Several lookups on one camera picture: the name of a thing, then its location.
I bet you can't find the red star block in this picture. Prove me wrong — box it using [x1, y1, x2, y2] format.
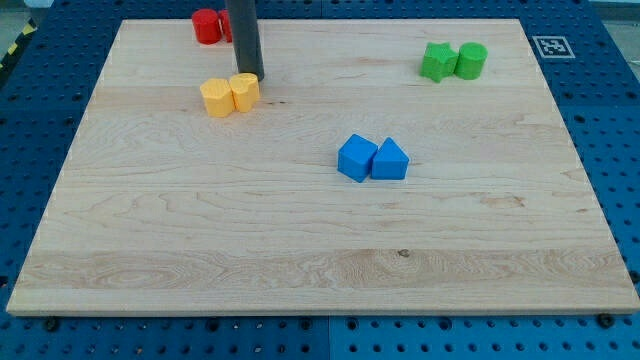
[218, 9, 232, 43]

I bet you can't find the blue cube block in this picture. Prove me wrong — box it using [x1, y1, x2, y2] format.
[337, 134, 378, 182]

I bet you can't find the yellow black hazard tape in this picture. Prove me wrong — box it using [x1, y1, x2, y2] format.
[1, 18, 38, 73]

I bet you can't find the green cylinder block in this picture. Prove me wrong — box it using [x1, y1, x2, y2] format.
[454, 42, 488, 80]

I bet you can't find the blue triangle block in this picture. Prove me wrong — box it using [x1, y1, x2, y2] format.
[371, 137, 409, 180]

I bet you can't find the yellow heart block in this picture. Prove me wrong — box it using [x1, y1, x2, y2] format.
[229, 73, 260, 112]

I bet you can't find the green star block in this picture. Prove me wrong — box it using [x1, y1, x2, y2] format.
[420, 42, 458, 83]

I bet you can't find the yellow hexagon block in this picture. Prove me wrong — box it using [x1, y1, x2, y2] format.
[200, 78, 235, 118]

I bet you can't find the red cylinder block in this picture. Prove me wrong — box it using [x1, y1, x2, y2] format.
[191, 8, 222, 45]

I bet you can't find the light wooden board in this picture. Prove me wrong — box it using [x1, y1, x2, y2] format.
[7, 19, 639, 317]

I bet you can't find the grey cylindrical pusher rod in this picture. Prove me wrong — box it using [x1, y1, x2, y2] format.
[225, 0, 264, 81]

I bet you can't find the white fiducial marker tag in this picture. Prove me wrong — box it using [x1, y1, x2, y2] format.
[532, 35, 575, 59]

